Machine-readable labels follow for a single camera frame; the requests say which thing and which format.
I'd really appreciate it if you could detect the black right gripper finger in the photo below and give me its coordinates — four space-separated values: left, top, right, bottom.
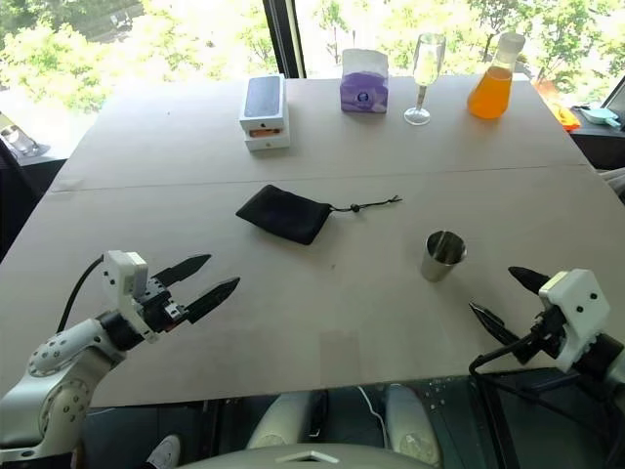
508 266 552 297
468 301 524 349

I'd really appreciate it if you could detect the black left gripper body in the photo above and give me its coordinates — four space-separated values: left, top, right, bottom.
139 277 192 336

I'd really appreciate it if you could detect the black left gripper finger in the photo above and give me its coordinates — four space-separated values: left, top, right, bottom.
184 277 242 324
154 253 213 290

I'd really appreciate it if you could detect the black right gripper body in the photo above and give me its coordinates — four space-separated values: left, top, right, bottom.
516 301 568 365

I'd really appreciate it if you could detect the stainless steel cup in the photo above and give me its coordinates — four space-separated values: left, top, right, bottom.
421 230 469 283

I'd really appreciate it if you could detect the black drawstring pouch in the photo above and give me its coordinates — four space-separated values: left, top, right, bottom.
235 184 404 246

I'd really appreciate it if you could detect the silver right robot thigh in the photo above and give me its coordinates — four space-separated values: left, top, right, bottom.
382 383 441 465

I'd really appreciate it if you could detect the silver robot thigh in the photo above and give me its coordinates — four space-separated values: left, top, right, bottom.
246 390 329 449
382 383 441 465

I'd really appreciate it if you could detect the beige chair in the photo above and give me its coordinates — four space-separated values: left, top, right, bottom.
597 167 625 202

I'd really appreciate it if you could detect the silver left robot thigh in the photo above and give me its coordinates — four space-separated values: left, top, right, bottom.
246 390 329 449

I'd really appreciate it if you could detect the white shoe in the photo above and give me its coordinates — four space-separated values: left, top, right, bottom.
146 433 182 469

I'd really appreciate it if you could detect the white phone box orange print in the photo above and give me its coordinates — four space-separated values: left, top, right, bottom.
243 127 291 156

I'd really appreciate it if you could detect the black side table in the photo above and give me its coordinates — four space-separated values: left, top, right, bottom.
568 109 625 172

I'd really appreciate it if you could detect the orange object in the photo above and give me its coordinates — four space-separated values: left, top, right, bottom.
531 80 583 131

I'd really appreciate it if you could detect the light blue object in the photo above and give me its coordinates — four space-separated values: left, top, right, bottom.
570 104 624 130

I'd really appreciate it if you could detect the white phone box dark print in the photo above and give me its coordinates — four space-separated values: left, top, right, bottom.
238 74 290 135

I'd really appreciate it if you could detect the glass flask orange liquid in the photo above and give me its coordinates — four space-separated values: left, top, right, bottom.
466 31 524 120

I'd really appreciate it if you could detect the grey robot torso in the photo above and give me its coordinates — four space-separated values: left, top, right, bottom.
174 441 446 469

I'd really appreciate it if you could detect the dark monitor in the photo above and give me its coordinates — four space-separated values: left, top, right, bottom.
600 72 625 119

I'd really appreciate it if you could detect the clear glass item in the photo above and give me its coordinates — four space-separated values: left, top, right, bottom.
0 123 51 159

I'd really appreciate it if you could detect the clear champagne glass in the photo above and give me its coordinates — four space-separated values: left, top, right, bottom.
403 32 447 126

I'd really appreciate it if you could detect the purple tissue pack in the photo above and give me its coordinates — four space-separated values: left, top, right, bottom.
339 48 391 116

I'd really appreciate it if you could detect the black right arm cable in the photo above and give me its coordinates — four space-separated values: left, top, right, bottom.
468 320 563 387

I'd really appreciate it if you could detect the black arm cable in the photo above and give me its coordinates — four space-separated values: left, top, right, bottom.
468 320 563 387
57 254 106 334

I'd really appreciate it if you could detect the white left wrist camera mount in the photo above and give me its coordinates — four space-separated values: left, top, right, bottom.
102 250 160 343

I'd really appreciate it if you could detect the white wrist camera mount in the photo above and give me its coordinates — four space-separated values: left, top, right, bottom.
538 268 614 373
102 250 160 343

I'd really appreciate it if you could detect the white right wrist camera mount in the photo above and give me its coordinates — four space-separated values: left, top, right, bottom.
538 268 614 373

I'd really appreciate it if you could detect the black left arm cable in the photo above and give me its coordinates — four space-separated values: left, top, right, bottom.
57 254 106 334

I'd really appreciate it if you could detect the perforated metal table frame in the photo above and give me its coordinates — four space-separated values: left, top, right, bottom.
418 375 473 469

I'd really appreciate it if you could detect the thin white cable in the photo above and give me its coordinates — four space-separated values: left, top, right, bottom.
357 385 393 437

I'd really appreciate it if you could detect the dark window frame post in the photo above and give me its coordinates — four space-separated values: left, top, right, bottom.
262 0 309 80

